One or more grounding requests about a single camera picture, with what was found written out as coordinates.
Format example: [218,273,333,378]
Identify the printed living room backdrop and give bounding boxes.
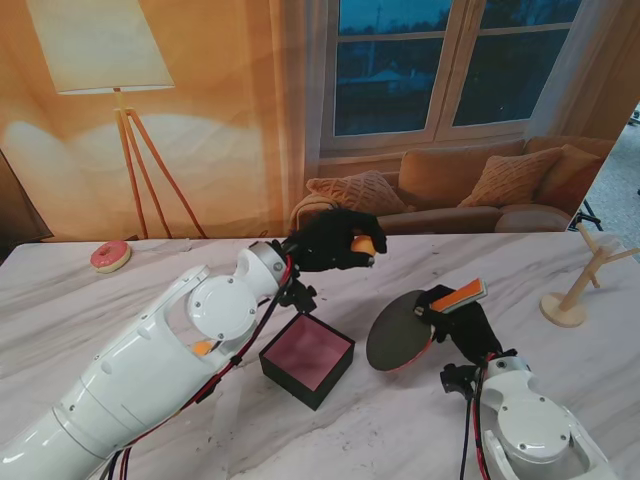
[0,0,640,246]

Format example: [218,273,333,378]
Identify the black box pink inside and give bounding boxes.
[258,312,357,412]

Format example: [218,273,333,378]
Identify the pink frosted donut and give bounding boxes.
[89,240,133,274]

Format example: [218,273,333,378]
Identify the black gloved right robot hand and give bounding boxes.
[414,284,504,364]

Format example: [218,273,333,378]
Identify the wooden mug tree stand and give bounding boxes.
[539,222,640,329]

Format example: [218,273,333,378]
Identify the ping pong bat orange handle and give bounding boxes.
[366,277,489,374]

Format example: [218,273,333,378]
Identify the black clamp stand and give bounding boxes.
[569,199,606,234]

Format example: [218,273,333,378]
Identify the red black left arm cables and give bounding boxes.
[99,254,301,480]

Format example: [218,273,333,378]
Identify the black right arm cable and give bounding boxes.
[458,394,474,480]

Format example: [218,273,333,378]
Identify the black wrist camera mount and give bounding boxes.
[277,279,317,314]
[439,363,479,399]

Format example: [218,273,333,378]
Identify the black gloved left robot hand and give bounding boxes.
[282,209,389,274]

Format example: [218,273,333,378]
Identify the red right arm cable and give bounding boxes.
[472,367,494,480]

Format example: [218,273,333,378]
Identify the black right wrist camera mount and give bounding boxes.
[439,363,479,399]

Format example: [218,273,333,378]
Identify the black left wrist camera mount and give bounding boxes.
[277,279,317,314]

